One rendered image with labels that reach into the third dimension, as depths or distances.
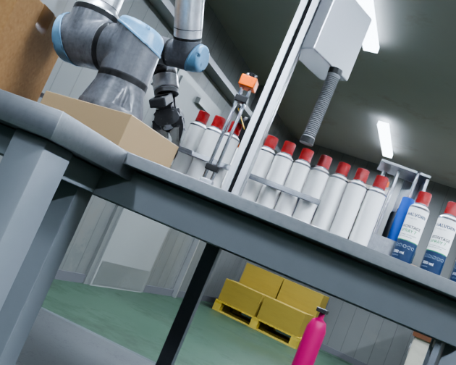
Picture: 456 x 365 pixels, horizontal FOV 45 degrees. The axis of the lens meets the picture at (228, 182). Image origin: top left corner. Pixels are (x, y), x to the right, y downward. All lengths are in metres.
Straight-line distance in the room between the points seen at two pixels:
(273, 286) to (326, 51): 6.15
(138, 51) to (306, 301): 6.25
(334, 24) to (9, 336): 1.03
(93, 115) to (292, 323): 5.94
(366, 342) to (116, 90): 7.26
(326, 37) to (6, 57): 0.77
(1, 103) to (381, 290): 0.60
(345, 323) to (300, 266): 7.40
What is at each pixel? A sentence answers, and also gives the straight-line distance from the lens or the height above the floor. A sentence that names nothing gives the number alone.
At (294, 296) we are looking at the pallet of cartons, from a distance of 7.32.
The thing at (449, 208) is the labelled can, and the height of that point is 1.07.
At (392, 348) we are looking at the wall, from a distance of 8.19.
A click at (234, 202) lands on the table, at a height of 0.82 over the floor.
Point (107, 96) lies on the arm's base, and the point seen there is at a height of 0.95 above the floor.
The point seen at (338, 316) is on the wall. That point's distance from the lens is 8.25.
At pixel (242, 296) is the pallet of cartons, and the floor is 0.30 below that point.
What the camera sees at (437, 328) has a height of 0.76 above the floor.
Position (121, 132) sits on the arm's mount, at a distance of 1.08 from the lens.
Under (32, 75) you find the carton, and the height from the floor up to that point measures 0.96.
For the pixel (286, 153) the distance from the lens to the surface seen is 1.48.
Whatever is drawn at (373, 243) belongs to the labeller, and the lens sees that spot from 1.49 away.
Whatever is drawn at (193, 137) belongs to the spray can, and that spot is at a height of 1.00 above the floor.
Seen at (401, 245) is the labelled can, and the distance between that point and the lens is 1.45.
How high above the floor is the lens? 0.75
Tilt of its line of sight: 7 degrees up
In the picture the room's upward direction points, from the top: 23 degrees clockwise
